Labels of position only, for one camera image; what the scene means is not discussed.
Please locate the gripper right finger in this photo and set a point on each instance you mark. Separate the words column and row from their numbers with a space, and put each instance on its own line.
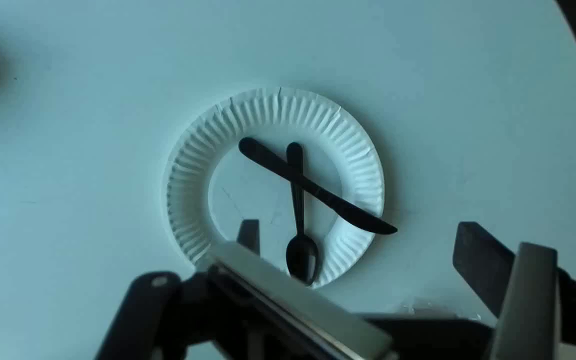
column 531, row 300

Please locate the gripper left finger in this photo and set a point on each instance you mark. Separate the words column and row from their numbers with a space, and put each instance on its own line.
column 280, row 300

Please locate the black plastic spoon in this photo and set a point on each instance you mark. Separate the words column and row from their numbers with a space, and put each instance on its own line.
column 300, row 256

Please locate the black plastic knife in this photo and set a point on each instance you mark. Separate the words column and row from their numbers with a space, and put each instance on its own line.
column 341, row 204

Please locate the white paper plate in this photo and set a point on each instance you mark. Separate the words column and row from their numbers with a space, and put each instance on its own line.
column 194, row 187

